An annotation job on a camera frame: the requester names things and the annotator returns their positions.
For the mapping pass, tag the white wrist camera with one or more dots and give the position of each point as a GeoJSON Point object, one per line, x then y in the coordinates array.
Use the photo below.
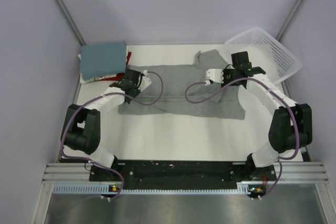
{"type": "Point", "coordinates": [145, 81]}
{"type": "Point", "coordinates": [214, 76]}

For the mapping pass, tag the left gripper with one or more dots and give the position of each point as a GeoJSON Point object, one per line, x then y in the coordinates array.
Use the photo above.
{"type": "Point", "coordinates": [137, 91]}

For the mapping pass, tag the left corner aluminium post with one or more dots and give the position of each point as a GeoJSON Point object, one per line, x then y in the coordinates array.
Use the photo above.
{"type": "Point", "coordinates": [70, 22]}

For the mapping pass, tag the right corner aluminium post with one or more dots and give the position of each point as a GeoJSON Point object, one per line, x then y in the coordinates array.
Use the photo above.
{"type": "Point", "coordinates": [290, 18]}

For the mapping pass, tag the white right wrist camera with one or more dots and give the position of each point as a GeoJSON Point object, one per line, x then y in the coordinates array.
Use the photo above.
{"type": "Point", "coordinates": [214, 76]}

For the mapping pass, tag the folded blue t-shirt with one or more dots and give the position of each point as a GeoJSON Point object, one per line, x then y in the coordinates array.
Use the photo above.
{"type": "Point", "coordinates": [115, 54]}

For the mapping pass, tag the white plastic basket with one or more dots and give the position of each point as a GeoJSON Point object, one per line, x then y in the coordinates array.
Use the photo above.
{"type": "Point", "coordinates": [266, 52]}

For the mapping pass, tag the grey t-shirt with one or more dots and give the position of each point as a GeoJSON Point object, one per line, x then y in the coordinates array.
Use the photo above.
{"type": "Point", "coordinates": [181, 88]}

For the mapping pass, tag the folded red t-shirt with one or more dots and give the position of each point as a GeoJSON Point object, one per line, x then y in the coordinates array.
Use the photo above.
{"type": "Point", "coordinates": [119, 76]}

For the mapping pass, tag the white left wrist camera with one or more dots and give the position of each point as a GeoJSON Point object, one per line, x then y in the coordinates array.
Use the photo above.
{"type": "Point", "coordinates": [145, 81]}

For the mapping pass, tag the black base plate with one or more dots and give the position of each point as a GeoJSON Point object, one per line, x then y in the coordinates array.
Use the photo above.
{"type": "Point", "coordinates": [175, 175]}

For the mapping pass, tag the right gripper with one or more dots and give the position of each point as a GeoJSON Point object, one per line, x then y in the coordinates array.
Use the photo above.
{"type": "Point", "coordinates": [225, 72]}

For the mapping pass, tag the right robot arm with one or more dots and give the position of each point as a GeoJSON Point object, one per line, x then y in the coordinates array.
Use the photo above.
{"type": "Point", "coordinates": [291, 124]}

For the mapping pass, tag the corner aluminium post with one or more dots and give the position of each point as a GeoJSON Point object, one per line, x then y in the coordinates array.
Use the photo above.
{"type": "Point", "coordinates": [70, 22]}
{"type": "Point", "coordinates": [290, 18]}

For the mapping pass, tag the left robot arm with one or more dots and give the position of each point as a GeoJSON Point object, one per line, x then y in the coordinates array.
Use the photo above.
{"type": "Point", "coordinates": [82, 126]}

